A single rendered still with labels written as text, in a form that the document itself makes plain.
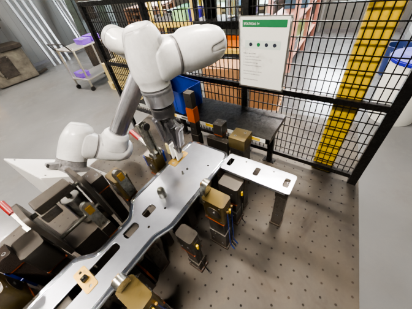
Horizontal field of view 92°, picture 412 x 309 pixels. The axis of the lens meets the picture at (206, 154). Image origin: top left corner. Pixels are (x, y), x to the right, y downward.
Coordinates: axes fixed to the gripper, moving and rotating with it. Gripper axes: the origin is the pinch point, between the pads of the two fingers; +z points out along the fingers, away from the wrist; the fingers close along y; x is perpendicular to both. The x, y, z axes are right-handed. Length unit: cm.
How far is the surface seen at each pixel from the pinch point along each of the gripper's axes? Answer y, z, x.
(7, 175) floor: 275, 114, 55
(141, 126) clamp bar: 15.0, -7.3, 0.8
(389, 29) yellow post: -51, -27, -58
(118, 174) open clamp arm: 15.4, 3.8, 17.8
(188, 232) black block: -17.4, 14.2, 18.8
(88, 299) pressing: -5, 13, 49
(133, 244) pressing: -4.6, 13.2, 31.9
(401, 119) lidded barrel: -108, 103, -234
